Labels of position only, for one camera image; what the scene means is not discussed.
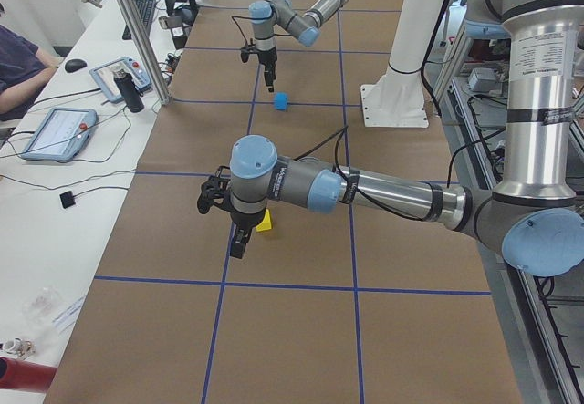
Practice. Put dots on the clear plastic bag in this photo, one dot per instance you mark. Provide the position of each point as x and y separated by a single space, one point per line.
39 308

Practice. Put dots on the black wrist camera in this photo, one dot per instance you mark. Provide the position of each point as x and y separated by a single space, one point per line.
214 193
247 51

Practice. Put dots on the aluminium frame post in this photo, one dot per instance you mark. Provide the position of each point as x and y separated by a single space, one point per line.
142 42

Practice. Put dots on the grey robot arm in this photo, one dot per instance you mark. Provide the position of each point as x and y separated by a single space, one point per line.
528 217
305 27

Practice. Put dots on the black keyboard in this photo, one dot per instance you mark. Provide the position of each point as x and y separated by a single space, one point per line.
146 10

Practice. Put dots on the yellow foam block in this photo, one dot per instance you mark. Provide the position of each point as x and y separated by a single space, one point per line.
266 224

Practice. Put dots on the far teach pendant tablet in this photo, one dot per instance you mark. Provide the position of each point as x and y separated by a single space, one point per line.
108 77

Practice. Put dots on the small black square pad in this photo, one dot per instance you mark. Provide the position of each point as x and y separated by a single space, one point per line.
67 199

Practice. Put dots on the blue foam block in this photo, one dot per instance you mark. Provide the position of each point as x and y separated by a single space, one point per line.
280 101

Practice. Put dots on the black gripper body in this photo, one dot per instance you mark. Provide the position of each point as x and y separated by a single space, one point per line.
241 220
266 57

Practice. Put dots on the black water bottle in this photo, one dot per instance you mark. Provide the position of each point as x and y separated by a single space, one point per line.
127 88

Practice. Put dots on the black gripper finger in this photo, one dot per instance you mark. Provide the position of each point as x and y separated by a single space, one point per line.
239 242
270 77

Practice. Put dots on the near teach pendant tablet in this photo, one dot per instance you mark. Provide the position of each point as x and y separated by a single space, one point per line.
62 134

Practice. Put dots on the teach pendant tablet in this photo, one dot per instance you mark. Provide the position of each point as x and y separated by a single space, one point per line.
62 134
108 77

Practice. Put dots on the white pedestal base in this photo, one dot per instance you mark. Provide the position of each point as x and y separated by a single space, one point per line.
397 99

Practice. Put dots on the seated person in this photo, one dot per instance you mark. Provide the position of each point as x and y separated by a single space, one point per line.
26 69

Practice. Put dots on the red cylinder object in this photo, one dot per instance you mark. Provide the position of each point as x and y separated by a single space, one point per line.
26 376

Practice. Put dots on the black computer mouse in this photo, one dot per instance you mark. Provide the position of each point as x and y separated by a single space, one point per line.
75 64

